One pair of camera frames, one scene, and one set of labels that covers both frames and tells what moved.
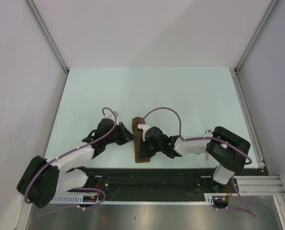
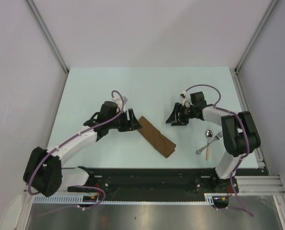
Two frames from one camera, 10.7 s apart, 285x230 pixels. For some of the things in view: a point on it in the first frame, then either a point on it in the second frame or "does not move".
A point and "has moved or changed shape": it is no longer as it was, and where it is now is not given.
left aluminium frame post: (40, 20) does not move
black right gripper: (143, 152) -> (174, 119)
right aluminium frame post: (271, 6) does not move
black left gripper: (125, 136) -> (132, 124)
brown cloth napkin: (138, 136) has moved or changed shape
